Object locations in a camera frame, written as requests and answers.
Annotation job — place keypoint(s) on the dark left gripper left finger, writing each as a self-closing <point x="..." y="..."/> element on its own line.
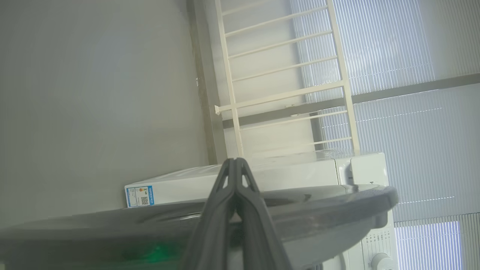
<point x="215" y="225"/>

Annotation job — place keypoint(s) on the black round glass washer door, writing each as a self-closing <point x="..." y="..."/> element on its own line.
<point x="112" y="228"/>

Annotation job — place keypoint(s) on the white plastic round knob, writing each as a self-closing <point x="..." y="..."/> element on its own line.
<point x="382" y="262"/>

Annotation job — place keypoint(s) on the white metal railing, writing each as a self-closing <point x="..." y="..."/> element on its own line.
<point x="347" y="93"/>

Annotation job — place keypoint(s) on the white front-load washing machine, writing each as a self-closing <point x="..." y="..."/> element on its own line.
<point x="300" y="172"/>

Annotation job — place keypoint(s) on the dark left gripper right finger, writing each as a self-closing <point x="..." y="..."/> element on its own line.
<point x="258" y="232"/>

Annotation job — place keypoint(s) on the blue energy label sticker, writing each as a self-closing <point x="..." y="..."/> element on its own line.
<point x="139" y="196"/>

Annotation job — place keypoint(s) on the frosted ribbed window panel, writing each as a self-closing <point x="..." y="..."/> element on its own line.
<point x="412" y="131"/>

